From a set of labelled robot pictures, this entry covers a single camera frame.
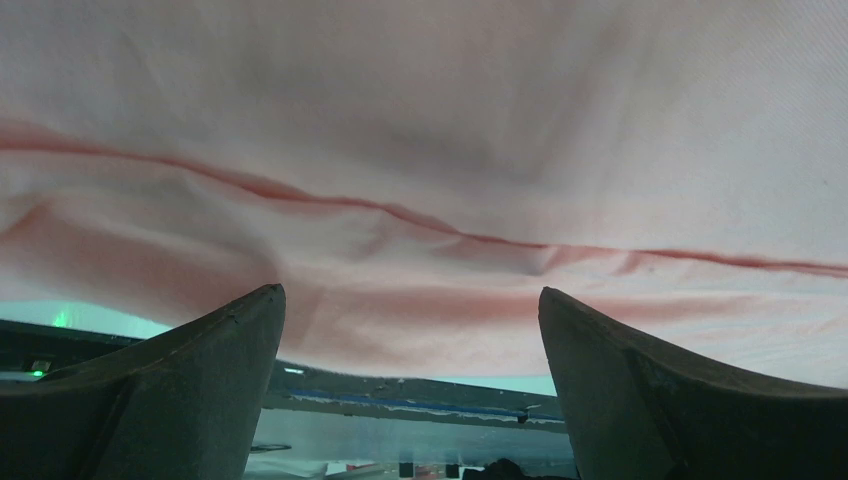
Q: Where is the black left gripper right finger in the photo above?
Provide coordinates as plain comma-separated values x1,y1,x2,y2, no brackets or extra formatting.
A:
538,287,847,479

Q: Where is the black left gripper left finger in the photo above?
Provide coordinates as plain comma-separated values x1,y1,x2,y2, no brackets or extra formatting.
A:
1,284,286,479

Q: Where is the pink t-shirt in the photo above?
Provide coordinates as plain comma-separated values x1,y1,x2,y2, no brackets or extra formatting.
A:
1,1,847,387

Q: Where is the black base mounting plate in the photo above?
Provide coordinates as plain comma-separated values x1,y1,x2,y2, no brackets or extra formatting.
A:
1,320,567,433

